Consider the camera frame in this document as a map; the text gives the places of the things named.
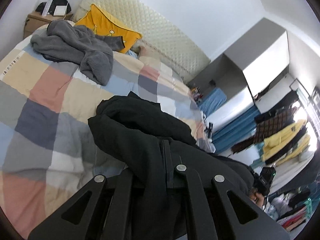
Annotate black puffer jacket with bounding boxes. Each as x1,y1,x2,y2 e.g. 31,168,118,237
88,93,253,239

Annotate clothes pile on floor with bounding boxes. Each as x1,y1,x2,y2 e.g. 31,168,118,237
264,183,319,234

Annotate black electronic device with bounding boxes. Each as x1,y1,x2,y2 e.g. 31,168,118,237
253,167,276,197

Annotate colourful checked duvet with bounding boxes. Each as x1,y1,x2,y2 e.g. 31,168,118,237
0,21,216,238

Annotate yellow hanging jacket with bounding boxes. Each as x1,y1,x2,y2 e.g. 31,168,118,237
261,119,307,163

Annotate blue curtain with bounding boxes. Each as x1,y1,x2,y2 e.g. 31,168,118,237
212,105,260,154

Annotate plaid hanging garment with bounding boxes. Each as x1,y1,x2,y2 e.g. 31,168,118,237
231,107,298,153

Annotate blue towel on chair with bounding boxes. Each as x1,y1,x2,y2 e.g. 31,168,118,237
198,87,227,117

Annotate grey wardrobe cabinet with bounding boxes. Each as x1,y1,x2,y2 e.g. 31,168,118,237
188,18,290,117

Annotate grey fleece garment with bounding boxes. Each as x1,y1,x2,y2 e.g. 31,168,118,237
30,20,125,86

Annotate cream quilted headboard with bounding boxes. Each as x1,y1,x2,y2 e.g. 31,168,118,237
73,0,210,83

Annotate yellow pillow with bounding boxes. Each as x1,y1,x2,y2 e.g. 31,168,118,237
75,4,143,53

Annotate wooden nightstand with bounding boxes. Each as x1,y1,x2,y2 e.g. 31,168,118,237
23,11,74,38

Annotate white box on nightstand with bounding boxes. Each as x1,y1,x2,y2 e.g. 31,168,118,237
53,5,67,16

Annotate black bag on nightstand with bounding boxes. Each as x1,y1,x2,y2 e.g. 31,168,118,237
35,0,72,16

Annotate white plastic bottle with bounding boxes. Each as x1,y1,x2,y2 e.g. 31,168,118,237
42,0,53,17

